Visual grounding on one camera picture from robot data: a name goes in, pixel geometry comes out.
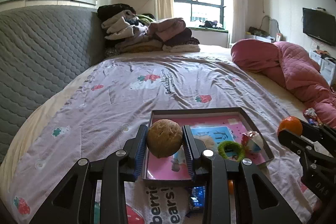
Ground orange tangerine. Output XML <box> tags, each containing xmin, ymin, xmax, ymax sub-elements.
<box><xmin>277</xmin><ymin>116</ymin><xmax>303</xmax><ymax>136</ymax></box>
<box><xmin>228</xmin><ymin>180</ymin><xmax>234</xmax><ymax>195</ymax></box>

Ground blue biscuit packet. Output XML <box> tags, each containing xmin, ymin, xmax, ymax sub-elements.
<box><xmin>189</xmin><ymin>186</ymin><xmax>206</xmax><ymax>213</ymax></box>

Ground green fuzzy ring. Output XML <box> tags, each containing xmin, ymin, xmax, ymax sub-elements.
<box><xmin>217</xmin><ymin>140</ymin><xmax>246</xmax><ymax>162</ymax></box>

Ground white blue snack ball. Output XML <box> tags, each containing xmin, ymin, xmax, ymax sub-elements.
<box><xmin>241</xmin><ymin>131</ymin><xmax>264</xmax><ymax>154</ymax></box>

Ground beige mesh drawstring pouch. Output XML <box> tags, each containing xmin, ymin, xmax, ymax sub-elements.
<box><xmin>194</xmin><ymin>135</ymin><xmax>219</xmax><ymax>154</ymax></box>

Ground brown walnut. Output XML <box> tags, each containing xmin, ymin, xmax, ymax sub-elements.
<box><xmin>146</xmin><ymin>119</ymin><xmax>183</xmax><ymax>159</ymax></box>

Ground small colourful toy figures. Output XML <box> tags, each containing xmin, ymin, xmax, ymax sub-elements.
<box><xmin>303</xmin><ymin>107</ymin><xmax>322</xmax><ymax>126</ymax></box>

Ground shallow grey cardboard box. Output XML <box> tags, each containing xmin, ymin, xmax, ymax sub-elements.
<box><xmin>141</xmin><ymin>107</ymin><xmax>275</xmax><ymax>185</ymax></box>

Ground white storage cabinet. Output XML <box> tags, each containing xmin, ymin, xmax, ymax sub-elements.
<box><xmin>309</xmin><ymin>51</ymin><xmax>335</xmax><ymax>86</ymax></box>

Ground pink quilted blanket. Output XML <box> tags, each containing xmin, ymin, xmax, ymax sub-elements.
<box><xmin>231</xmin><ymin>39</ymin><xmax>335</xmax><ymax>128</ymax></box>

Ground strawberry print bed sheet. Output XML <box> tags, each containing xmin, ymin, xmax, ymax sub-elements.
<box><xmin>4</xmin><ymin>53</ymin><xmax>317</xmax><ymax>223</ymax></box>

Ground white right curtain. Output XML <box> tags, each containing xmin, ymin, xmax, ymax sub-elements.
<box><xmin>230</xmin><ymin>0</ymin><xmax>248</xmax><ymax>44</ymax></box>

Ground clothes on window sill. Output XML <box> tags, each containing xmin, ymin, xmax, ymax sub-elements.
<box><xmin>199</xmin><ymin>20</ymin><xmax>225</xmax><ymax>30</ymax></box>

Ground grey quilted headboard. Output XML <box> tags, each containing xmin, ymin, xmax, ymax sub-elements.
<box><xmin>0</xmin><ymin>5</ymin><xmax>104</xmax><ymax>159</ymax></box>

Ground pile of folded clothes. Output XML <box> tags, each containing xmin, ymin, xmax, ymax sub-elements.
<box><xmin>97</xmin><ymin>3</ymin><xmax>201</xmax><ymax>57</ymax></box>

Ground black wall television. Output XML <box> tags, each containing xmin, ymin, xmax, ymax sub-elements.
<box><xmin>302</xmin><ymin>8</ymin><xmax>335</xmax><ymax>46</ymax></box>

